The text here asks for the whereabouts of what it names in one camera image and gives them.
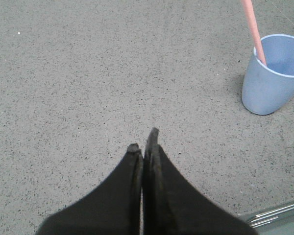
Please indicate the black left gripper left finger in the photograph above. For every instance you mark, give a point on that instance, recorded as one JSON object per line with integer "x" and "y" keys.
{"x": 113, "y": 208}

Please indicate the pink chopstick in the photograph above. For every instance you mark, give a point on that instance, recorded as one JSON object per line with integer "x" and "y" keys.
{"x": 252, "y": 24}

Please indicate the light blue plastic cup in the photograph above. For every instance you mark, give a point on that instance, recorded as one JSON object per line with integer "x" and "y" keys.
{"x": 267, "y": 87}

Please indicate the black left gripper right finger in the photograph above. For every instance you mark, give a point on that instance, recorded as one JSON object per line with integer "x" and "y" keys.
{"x": 172, "y": 206}

